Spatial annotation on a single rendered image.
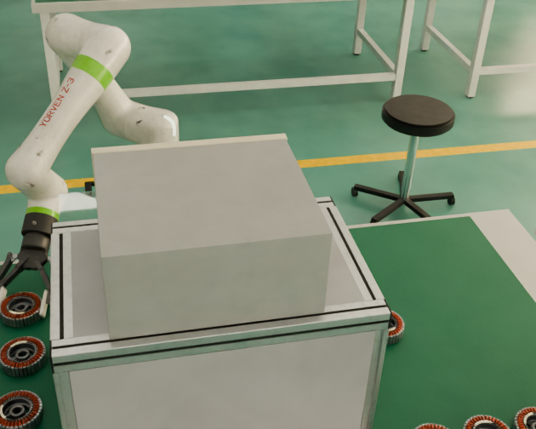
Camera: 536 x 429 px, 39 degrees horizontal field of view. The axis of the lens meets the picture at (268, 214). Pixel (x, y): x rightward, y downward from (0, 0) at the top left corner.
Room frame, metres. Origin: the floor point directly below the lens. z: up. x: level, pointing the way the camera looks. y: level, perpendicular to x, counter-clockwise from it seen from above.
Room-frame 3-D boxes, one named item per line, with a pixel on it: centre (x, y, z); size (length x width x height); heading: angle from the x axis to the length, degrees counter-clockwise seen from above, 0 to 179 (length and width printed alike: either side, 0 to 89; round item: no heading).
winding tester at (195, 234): (1.31, 0.13, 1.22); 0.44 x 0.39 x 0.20; 104
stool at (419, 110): (3.24, -0.70, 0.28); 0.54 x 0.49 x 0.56; 14
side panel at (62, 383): (1.15, 0.42, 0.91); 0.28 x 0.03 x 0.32; 14
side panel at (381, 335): (1.31, -0.21, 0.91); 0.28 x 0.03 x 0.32; 14
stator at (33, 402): (1.17, 0.55, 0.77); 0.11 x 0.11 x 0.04
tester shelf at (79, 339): (1.31, 0.12, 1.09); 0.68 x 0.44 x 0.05; 104
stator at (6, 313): (1.52, 0.65, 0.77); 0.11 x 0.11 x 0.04
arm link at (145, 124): (2.24, 0.38, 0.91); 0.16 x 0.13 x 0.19; 60
